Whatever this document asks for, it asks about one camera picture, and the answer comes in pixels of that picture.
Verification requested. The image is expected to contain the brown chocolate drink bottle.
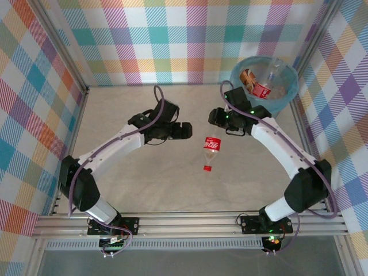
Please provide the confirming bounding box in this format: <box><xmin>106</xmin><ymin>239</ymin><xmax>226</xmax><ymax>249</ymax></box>
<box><xmin>240</xmin><ymin>68</ymin><xmax>257</xmax><ymax>92</ymax></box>

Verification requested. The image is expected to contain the clear bottle blue cap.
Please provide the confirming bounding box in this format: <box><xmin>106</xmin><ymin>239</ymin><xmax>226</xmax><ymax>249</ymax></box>
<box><xmin>263</xmin><ymin>57</ymin><xmax>287</xmax><ymax>97</ymax></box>

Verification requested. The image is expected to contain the blue mesh waste bin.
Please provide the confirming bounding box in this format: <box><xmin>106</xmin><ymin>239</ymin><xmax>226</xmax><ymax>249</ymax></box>
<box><xmin>229</xmin><ymin>55</ymin><xmax>300</xmax><ymax>118</ymax></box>

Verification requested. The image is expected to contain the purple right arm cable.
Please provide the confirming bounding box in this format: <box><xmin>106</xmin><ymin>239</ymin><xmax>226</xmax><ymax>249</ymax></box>
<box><xmin>220</xmin><ymin>80</ymin><xmax>339</xmax><ymax>255</ymax></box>

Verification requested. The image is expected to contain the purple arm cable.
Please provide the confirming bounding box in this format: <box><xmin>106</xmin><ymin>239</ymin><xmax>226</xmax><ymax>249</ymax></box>
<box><xmin>220</xmin><ymin>80</ymin><xmax>339</xmax><ymax>255</ymax></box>
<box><xmin>67</xmin><ymin>85</ymin><xmax>169</xmax><ymax>258</ymax></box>

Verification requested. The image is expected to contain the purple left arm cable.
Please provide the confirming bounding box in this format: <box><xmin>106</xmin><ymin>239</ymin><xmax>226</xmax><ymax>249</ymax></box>
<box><xmin>67</xmin><ymin>85</ymin><xmax>169</xmax><ymax>258</ymax></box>

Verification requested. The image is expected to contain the aluminium table side rail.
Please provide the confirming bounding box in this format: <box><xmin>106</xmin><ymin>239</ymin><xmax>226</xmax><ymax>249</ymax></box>
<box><xmin>289</xmin><ymin>102</ymin><xmax>349</xmax><ymax>228</ymax></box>
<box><xmin>50</xmin><ymin>87</ymin><xmax>90</xmax><ymax>216</ymax></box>

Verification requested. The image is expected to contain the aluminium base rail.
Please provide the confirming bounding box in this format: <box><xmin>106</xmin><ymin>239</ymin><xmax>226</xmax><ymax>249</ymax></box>
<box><xmin>30</xmin><ymin>214</ymin><xmax>349</xmax><ymax>239</ymax></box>

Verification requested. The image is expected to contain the grey slotted cable duct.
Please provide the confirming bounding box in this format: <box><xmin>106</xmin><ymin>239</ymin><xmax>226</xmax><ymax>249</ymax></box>
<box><xmin>45</xmin><ymin>240</ymin><xmax>265</xmax><ymax>251</ymax></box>

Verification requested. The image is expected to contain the aluminium frame post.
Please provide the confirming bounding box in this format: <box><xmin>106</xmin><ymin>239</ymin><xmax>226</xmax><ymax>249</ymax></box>
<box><xmin>290</xmin><ymin>0</ymin><xmax>344</xmax><ymax>80</ymax></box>
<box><xmin>34</xmin><ymin>0</ymin><xmax>90</xmax><ymax>95</ymax></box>

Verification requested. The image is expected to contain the aluminium frame leg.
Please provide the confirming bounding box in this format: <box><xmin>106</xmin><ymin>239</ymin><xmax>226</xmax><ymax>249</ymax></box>
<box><xmin>335</xmin><ymin>235</ymin><xmax>362</xmax><ymax>276</ymax></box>
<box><xmin>25</xmin><ymin>237</ymin><xmax>48</xmax><ymax>276</ymax></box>

